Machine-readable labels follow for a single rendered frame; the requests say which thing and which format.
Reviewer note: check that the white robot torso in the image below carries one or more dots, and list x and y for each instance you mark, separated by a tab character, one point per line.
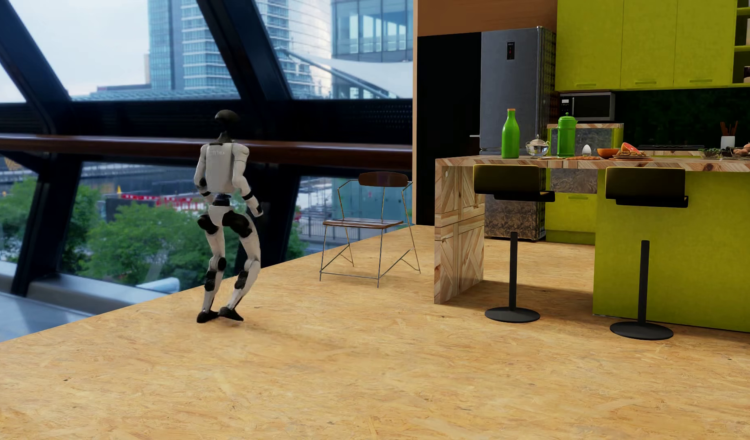
219	168

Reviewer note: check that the white right robot leg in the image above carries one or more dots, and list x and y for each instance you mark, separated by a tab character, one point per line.
245	256

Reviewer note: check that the white robot leg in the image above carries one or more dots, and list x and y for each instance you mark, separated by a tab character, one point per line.
245	256
214	256

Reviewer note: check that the white left robot leg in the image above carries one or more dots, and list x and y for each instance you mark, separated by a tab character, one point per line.
214	256

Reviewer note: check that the black robot head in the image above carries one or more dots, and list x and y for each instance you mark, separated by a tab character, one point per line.
226	117

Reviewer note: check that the brown wooden handrail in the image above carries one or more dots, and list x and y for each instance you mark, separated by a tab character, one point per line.
137	146

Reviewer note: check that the black bar stool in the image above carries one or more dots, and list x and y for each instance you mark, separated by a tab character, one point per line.
513	189
645	192

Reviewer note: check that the stone pattern base cabinet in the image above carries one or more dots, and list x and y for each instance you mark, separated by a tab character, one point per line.
515	217

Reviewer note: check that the green glass bottle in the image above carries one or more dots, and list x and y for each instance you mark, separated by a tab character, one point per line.
510	137

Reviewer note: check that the grey steel refrigerator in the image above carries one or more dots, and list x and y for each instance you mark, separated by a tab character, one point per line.
512	91

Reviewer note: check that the green lidded canister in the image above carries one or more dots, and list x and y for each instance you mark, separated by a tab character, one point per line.
567	137

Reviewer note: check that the wooden cutting board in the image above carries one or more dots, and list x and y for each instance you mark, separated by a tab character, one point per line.
584	157

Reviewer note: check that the black microwave oven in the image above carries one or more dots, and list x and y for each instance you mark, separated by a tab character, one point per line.
586	107

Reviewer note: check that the orange bowl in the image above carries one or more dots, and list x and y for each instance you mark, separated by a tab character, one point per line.
607	152

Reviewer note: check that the plate of watermelon slices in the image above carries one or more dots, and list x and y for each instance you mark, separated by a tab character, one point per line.
630	151

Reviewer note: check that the wooden and green kitchen island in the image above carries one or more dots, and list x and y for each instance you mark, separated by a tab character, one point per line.
705	244

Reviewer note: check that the bowl of green vegetables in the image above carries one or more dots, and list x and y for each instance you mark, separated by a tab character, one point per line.
709	153

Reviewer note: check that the white utensil holder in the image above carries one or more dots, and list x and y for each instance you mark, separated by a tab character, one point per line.
727	140

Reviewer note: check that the bowl of mixed fruit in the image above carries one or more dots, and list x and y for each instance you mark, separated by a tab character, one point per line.
746	151

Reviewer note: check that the green wall cabinets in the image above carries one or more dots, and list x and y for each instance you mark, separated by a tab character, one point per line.
647	43

